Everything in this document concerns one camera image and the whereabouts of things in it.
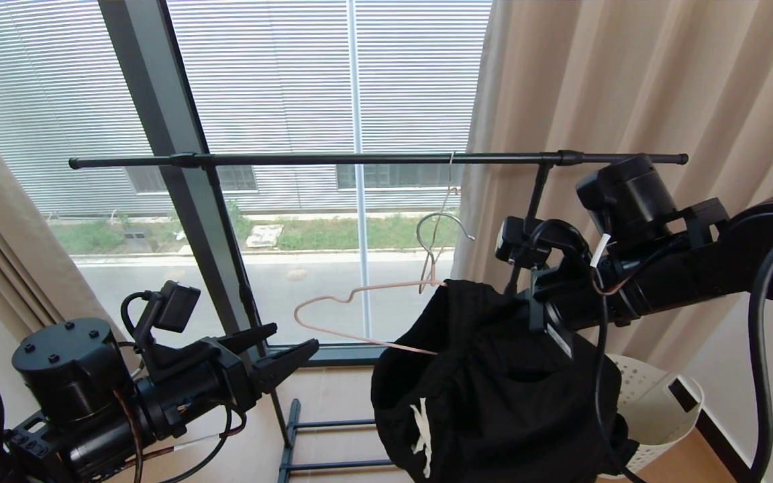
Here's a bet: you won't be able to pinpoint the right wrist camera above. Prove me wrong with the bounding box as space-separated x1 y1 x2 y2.
494 216 592 269

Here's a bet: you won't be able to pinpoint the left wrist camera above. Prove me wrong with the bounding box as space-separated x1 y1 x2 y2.
120 280 219 383

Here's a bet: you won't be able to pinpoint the white laundry basket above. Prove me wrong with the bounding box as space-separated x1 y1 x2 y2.
605 354 704 478

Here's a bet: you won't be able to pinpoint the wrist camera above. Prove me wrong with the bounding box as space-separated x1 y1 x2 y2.
494 216 592 269
120 280 219 383

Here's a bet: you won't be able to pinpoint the window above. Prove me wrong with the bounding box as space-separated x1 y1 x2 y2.
0 0 495 366

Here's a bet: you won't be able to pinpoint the black clothes rack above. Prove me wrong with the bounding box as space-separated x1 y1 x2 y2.
68 151 689 483

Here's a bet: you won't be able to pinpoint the pink clothes hanger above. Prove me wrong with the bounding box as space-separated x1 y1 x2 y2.
419 153 461 294
294 213 476 356

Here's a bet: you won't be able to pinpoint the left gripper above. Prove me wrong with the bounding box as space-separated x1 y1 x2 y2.
68 323 320 482

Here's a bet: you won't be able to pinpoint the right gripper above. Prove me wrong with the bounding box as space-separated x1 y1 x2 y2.
526 258 639 360

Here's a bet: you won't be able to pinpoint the black shorts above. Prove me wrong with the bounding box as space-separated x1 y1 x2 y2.
371 278 639 483

